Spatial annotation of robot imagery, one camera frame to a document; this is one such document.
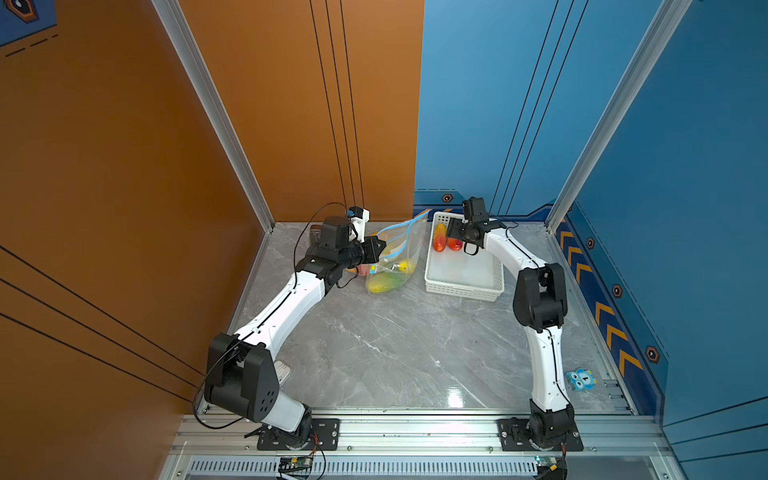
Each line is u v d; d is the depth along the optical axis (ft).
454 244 3.55
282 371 2.72
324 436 2.43
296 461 2.33
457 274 3.37
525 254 2.15
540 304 1.98
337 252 2.08
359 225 2.43
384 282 3.08
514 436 2.37
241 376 1.39
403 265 3.20
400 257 2.93
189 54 2.48
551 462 2.36
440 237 3.55
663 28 2.34
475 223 2.69
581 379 2.65
